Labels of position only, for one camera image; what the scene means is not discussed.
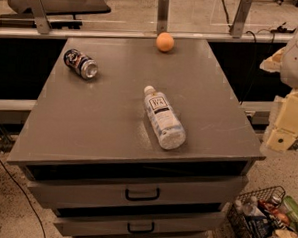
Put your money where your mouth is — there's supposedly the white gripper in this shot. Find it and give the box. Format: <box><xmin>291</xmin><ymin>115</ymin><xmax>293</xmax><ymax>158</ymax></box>
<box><xmin>265</xmin><ymin>90</ymin><xmax>298</xmax><ymax>152</ymax></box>

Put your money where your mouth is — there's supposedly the blue pepsi can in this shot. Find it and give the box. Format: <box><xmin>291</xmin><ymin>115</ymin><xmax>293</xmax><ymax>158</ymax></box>
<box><xmin>63</xmin><ymin>49</ymin><xmax>98</xmax><ymax>80</ymax></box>

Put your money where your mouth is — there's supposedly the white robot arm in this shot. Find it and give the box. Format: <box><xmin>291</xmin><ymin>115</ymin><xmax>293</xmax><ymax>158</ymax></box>
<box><xmin>264</xmin><ymin>32</ymin><xmax>298</xmax><ymax>152</ymax></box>

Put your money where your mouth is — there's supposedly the small clear bottle in basket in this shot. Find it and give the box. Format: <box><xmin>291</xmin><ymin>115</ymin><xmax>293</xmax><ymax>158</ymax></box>
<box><xmin>242</xmin><ymin>196</ymin><xmax>264</xmax><ymax>217</ymax></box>

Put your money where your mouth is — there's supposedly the green bottle in basket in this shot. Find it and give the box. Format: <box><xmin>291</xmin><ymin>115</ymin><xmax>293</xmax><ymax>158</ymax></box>
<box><xmin>280</xmin><ymin>195</ymin><xmax>298</xmax><ymax>232</ymax></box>

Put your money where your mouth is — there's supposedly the top grey drawer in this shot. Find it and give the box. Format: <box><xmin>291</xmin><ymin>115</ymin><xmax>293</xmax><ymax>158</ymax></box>
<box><xmin>28</xmin><ymin>176</ymin><xmax>248</xmax><ymax>209</ymax></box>

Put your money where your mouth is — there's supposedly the blue snack bag in basket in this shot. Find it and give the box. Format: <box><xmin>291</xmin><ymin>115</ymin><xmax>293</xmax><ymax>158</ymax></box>
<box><xmin>245</xmin><ymin>215</ymin><xmax>273</xmax><ymax>238</ymax></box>

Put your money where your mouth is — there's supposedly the clear plastic water bottle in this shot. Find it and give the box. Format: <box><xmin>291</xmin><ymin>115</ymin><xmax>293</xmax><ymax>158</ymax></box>
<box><xmin>143</xmin><ymin>86</ymin><xmax>186</xmax><ymax>150</ymax></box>

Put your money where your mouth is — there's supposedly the middle grey drawer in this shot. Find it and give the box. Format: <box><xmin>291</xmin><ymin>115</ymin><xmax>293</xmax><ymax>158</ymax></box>
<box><xmin>54</xmin><ymin>212</ymin><xmax>225</xmax><ymax>238</ymax></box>

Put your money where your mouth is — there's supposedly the orange fruit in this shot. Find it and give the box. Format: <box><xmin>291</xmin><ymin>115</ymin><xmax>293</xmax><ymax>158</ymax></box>
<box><xmin>156</xmin><ymin>33</ymin><xmax>174</xmax><ymax>53</ymax></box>

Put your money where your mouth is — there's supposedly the grey drawer cabinet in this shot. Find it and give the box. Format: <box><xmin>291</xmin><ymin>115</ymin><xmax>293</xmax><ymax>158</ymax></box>
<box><xmin>2</xmin><ymin>29</ymin><xmax>273</xmax><ymax>238</ymax></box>

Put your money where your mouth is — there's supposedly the black wire basket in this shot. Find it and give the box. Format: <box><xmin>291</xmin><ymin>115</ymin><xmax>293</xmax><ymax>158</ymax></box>
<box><xmin>227</xmin><ymin>186</ymin><xmax>298</xmax><ymax>238</ymax></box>

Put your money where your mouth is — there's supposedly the metal rail frame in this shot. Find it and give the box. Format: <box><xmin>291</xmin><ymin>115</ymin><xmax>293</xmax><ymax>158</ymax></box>
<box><xmin>0</xmin><ymin>0</ymin><xmax>298</xmax><ymax>55</ymax></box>

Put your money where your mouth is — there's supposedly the black floor cable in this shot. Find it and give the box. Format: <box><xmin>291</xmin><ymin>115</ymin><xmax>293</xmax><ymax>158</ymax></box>
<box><xmin>0</xmin><ymin>136</ymin><xmax>53</xmax><ymax>238</ymax></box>

